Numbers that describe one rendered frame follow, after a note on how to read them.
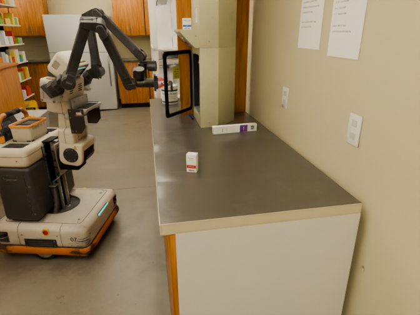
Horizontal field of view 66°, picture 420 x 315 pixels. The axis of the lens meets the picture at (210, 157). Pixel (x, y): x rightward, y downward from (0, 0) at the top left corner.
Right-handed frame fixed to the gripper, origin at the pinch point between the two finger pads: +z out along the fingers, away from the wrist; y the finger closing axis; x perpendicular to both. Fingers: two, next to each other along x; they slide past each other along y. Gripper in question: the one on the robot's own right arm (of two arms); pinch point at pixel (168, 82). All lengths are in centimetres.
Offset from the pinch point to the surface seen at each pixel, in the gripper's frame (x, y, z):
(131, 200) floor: 70, -120, -36
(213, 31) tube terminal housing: -18.3, 29.9, 25.5
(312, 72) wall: -71, 12, 61
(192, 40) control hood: -18.3, 25.0, 13.3
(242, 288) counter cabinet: -122, -56, 16
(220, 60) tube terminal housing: -17.0, 13.8, 29.9
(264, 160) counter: -78, -26, 38
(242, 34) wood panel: 19, 28, 53
